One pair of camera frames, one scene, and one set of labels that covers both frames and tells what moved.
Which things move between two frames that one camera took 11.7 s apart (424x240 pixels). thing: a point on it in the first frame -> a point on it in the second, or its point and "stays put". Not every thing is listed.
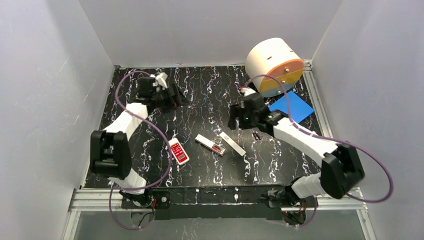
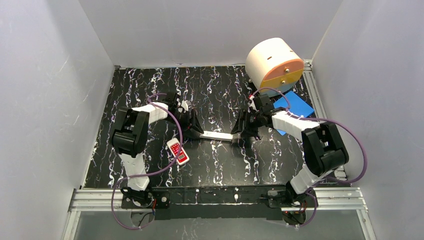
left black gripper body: (171, 96) -> (192, 122)
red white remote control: (178, 151) stays put
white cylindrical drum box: (274, 66) stays put
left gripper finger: (175, 93) -> (195, 122)
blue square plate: (294, 105) stays put
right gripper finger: (234, 110) -> (242, 133)
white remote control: (210, 145) -> (216, 135)
